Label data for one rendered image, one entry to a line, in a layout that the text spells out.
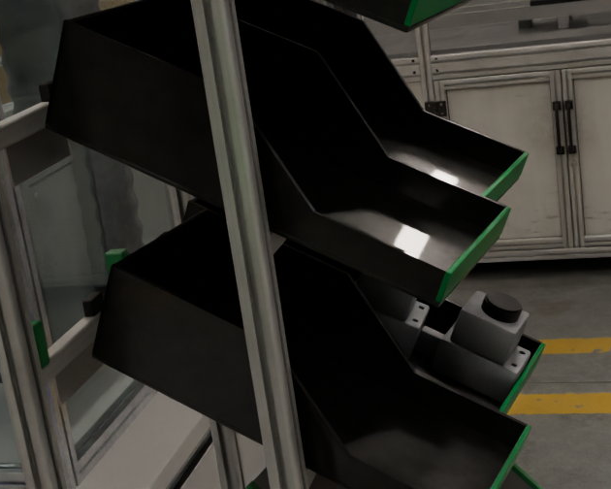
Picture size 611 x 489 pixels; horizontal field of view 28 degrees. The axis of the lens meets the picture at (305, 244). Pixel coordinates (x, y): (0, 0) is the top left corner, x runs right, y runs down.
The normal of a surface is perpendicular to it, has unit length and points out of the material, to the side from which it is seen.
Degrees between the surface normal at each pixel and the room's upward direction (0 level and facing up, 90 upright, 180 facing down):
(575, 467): 0
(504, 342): 90
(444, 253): 25
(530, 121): 90
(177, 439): 0
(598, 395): 0
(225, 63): 90
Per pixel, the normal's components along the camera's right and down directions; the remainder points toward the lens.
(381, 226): 0.26, -0.86
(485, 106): -0.26, 0.31
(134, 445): -0.14, -0.95
